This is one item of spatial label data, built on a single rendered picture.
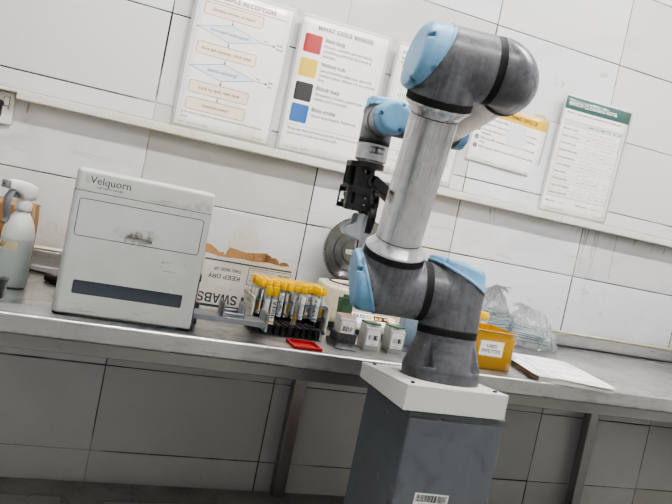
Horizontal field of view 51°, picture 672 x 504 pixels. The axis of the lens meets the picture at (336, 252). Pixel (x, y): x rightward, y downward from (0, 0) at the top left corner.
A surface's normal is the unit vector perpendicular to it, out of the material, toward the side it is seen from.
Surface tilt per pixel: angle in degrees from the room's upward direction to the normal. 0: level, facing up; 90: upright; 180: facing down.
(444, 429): 90
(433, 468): 90
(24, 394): 90
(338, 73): 94
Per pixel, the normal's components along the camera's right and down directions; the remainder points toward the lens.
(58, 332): 0.33, 0.11
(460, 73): 0.11, 0.40
